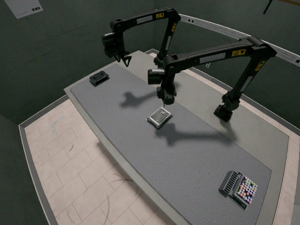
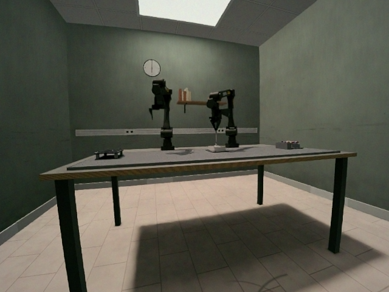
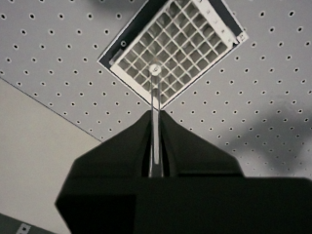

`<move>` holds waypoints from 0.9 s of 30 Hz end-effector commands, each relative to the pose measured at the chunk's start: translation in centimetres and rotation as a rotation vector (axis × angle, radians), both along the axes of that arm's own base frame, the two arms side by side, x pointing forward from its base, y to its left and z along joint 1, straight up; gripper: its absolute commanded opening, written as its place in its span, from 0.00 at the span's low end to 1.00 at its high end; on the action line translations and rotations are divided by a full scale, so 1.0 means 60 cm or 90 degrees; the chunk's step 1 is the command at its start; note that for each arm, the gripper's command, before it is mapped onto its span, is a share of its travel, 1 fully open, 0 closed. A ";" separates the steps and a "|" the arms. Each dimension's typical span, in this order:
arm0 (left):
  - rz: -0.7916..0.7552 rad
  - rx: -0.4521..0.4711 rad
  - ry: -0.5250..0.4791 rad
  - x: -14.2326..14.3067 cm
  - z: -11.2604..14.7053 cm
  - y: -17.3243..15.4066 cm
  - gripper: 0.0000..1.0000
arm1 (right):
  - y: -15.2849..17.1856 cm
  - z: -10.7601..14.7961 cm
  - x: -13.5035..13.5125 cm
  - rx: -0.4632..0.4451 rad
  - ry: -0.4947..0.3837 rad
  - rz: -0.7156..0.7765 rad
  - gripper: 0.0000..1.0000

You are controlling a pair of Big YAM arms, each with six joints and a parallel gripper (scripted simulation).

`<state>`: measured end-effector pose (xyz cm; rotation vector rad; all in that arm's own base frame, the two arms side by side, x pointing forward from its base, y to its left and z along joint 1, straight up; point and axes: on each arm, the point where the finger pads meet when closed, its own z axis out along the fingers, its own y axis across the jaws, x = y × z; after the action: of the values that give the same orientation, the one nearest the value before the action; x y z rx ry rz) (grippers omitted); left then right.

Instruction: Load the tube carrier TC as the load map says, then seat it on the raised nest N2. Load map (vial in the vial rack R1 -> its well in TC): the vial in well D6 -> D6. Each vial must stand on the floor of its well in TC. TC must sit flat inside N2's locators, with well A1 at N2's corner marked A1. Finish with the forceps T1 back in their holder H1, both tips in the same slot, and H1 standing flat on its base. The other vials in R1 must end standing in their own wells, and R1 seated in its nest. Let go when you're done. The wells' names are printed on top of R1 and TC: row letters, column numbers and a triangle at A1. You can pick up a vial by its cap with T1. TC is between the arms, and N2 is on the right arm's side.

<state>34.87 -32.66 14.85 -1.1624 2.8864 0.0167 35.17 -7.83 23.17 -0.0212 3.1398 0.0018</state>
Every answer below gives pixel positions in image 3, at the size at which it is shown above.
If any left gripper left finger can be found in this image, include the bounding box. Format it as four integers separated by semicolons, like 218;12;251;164
66;110;152;178

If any white grid rack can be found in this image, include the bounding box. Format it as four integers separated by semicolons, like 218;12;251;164
110;0;237;108

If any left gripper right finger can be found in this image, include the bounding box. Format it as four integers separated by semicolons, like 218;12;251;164
160;110;245;177

